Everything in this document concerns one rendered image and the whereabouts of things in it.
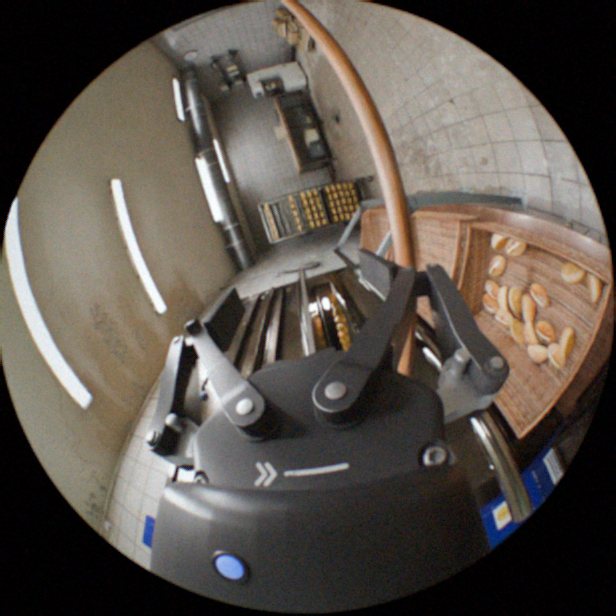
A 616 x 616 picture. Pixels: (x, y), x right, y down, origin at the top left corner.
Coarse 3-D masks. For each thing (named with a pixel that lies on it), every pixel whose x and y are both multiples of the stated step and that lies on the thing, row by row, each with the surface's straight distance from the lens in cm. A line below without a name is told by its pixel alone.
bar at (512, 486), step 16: (448, 192) 150; (464, 192) 164; (512, 192) 145; (368, 208) 114; (416, 208) 72; (528, 208) 142; (352, 224) 110; (384, 240) 66; (368, 288) 57; (416, 336) 37; (432, 352) 34; (464, 416) 30; (480, 416) 29; (480, 432) 29; (496, 432) 29; (496, 448) 29; (496, 464) 29; (512, 464) 30; (512, 480) 30; (512, 496) 30; (528, 496) 31; (512, 512) 31; (528, 512) 32
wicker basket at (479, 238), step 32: (480, 224) 80; (480, 256) 86; (544, 256) 78; (576, 256) 66; (480, 288) 92; (544, 288) 81; (576, 288) 77; (608, 288) 60; (480, 320) 95; (544, 320) 84; (576, 320) 80; (576, 352) 83; (512, 384) 80; (544, 384) 84; (512, 416) 75
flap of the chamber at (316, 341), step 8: (304, 272) 165; (304, 280) 137; (304, 288) 123; (312, 288) 167; (304, 296) 113; (312, 296) 139; (304, 304) 104; (312, 304) 119; (312, 312) 104; (312, 320) 93; (312, 328) 84; (320, 328) 107; (312, 336) 78; (320, 336) 95; (312, 344) 74; (320, 344) 86; (312, 352) 71
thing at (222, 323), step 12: (228, 300) 18; (240, 300) 20; (216, 312) 15; (228, 312) 17; (240, 312) 19; (204, 324) 15; (216, 324) 15; (228, 324) 16; (216, 336) 15; (228, 336) 16; (228, 348) 16
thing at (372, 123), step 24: (288, 0) 58; (312, 24) 44; (336, 48) 37; (336, 72) 34; (360, 96) 29; (360, 120) 29; (384, 144) 26; (384, 168) 26; (384, 192) 26; (408, 216) 26; (408, 240) 26; (408, 264) 27; (408, 336) 33; (408, 360) 37
